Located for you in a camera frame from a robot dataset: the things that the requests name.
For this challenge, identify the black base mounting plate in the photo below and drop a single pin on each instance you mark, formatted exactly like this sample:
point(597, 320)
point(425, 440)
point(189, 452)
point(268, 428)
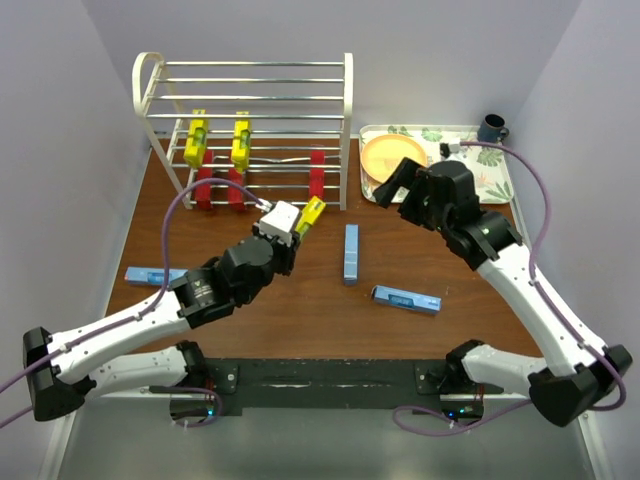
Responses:
point(244, 383)

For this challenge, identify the orange plate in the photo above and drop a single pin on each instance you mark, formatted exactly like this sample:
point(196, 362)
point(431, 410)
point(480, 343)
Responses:
point(381, 155)

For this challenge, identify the red toothpaste box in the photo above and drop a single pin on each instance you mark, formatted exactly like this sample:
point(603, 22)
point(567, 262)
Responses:
point(316, 174)
point(202, 193)
point(236, 197)

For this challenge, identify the floral serving tray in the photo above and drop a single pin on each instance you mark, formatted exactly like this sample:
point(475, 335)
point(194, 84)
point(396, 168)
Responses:
point(492, 181)

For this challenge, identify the dark blue mug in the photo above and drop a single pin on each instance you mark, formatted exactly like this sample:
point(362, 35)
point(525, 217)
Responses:
point(492, 129)

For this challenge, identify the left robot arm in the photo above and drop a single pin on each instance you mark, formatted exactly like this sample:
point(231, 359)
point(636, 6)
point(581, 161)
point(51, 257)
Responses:
point(65, 369)

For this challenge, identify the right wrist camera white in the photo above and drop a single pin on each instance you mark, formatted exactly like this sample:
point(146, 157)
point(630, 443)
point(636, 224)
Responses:
point(450, 148)

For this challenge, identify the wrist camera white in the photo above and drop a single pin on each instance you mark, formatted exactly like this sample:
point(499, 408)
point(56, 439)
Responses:
point(280, 222)
point(450, 148)

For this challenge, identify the white metal shelf rack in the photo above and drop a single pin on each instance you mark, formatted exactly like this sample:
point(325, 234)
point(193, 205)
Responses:
point(279, 128)

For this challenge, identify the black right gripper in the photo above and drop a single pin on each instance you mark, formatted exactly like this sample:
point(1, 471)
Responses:
point(412, 176)

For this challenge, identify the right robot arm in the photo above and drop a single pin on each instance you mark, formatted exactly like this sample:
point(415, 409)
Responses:
point(577, 368)

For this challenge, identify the blue toothpaste box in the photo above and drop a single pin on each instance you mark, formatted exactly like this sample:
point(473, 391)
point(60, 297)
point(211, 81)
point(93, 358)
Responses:
point(151, 276)
point(351, 255)
point(407, 300)

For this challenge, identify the yellow toothpaste box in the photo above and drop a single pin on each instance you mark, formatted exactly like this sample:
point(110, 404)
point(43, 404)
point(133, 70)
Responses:
point(241, 142)
point(309, 216)
point(196, 141)

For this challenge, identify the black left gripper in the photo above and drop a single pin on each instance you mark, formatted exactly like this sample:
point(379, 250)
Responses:
point(288, 252)

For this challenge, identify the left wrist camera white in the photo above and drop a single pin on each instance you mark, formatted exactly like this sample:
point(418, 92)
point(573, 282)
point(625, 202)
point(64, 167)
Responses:
point(280, 222)

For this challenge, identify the aluminium rail frame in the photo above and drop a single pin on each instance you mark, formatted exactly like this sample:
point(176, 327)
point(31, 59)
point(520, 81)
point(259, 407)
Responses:
point(129, 435)

